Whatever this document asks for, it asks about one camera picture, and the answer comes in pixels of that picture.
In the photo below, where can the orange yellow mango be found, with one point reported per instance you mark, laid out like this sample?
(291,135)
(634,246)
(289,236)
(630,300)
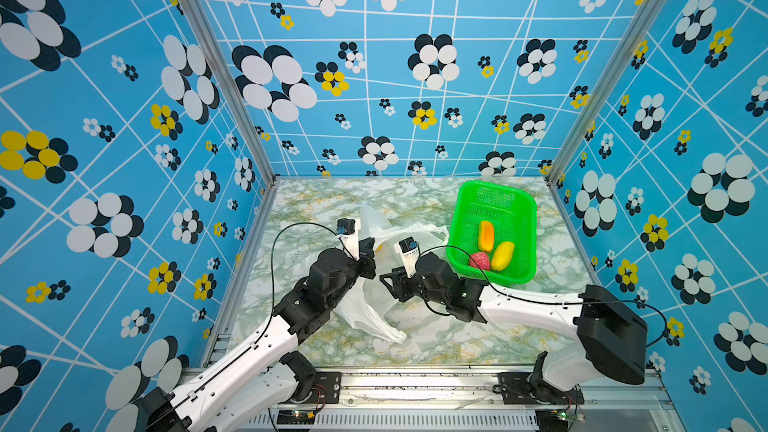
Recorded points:
(502,256)

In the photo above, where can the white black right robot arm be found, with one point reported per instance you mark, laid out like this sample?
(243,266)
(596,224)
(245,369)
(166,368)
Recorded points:
(608,338)

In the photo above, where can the pink red dragon fruit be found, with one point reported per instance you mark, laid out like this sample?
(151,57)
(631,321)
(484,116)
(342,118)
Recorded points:
(480,260)

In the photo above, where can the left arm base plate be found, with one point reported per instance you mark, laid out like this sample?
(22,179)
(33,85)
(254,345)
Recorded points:
(322,388)

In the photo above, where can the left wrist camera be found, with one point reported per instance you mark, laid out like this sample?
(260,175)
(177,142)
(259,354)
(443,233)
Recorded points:
(348,234)

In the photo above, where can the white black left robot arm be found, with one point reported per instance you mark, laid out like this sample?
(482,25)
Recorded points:
(266,368)

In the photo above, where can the orange papaya slice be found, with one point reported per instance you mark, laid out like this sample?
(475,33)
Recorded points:
(485,236)

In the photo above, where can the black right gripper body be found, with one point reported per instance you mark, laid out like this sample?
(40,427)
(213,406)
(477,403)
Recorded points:
(438,299)

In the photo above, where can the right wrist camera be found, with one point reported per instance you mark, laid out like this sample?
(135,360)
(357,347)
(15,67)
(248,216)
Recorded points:
(409,251)

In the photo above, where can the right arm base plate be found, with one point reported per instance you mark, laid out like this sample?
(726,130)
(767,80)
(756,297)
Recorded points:
(519,388)

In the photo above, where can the green plastic perforated basket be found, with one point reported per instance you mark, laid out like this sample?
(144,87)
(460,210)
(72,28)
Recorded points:
(512,213)

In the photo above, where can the white plastic bag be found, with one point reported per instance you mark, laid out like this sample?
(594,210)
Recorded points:
(364,306)

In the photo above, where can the left rear aluminium frame post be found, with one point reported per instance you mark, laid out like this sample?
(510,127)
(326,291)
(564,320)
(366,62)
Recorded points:
(203,32)

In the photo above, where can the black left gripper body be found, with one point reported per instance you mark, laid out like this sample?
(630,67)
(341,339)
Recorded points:
(351,273)

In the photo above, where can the right rear aluminium frame post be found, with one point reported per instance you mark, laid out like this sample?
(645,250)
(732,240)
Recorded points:
(635,33)

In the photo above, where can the aluminium frame post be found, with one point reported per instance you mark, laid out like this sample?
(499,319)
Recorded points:
(635,33)
(203,32)

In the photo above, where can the front aluminium rail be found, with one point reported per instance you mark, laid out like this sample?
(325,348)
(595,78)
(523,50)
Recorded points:
(461,399)

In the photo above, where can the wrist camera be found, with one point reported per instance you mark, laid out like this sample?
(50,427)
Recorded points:
(348,234)
(409,251)

